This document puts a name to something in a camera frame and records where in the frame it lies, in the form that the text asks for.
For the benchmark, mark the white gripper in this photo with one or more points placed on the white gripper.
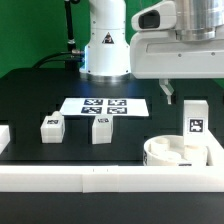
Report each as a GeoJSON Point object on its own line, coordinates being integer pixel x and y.
{"type": "Point", "coordinates": [159, 55]}

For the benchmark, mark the white round stool seat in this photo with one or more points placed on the white round stool seat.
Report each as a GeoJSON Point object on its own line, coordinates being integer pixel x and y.
{"type": "Point", "coordinates": [170, 150]}

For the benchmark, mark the white fiducial marker sheet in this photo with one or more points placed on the white fiducial marker sheet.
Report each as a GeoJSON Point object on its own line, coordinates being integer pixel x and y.
{"type": "Point", "coordinates": [101, 106]}

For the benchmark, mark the black vertical pole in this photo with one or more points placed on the black vertical pole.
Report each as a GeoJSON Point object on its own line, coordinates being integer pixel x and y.
{"type": "Point", "coordinates": [71, 44]}

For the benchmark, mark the white U-shaped fence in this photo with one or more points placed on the white U-shaped fence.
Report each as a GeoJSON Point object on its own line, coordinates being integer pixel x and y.
{"type": "Point", "coordinates": [88, 179]}

